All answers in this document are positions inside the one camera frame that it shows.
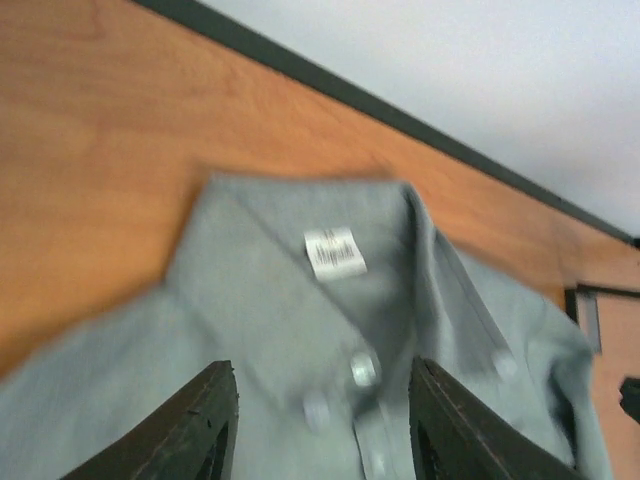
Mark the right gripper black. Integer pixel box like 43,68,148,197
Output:
619,377,640,415

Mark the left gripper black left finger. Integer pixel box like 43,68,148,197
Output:
65,361,239,479

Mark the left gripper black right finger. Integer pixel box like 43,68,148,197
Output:
409,357,582,480

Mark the grey button-up shirt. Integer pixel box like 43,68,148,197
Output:
1,176,612,479

